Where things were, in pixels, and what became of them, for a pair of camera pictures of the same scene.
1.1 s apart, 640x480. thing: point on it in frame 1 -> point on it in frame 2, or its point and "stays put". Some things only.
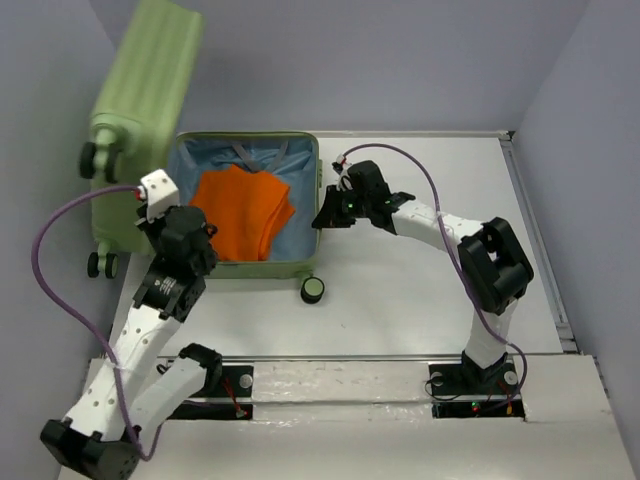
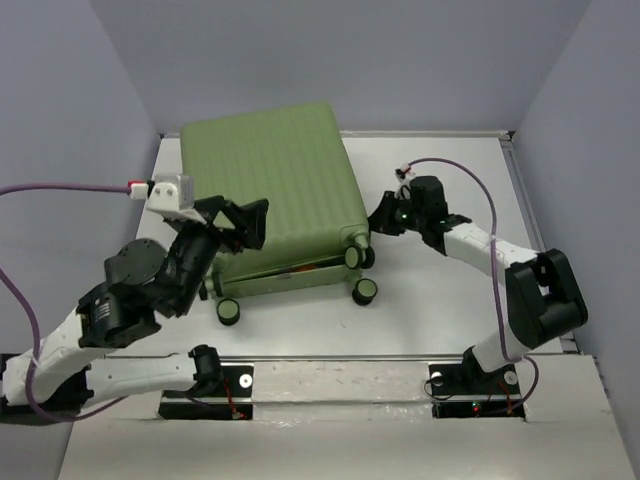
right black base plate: [468, 391] stays put
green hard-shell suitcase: [135, 136] -> [317, 226]
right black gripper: [329, 217] -> [382, 220]
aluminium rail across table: [284, 357] stays put
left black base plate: [235, 381] stays put
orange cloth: [247, 209] -> [300, 268]
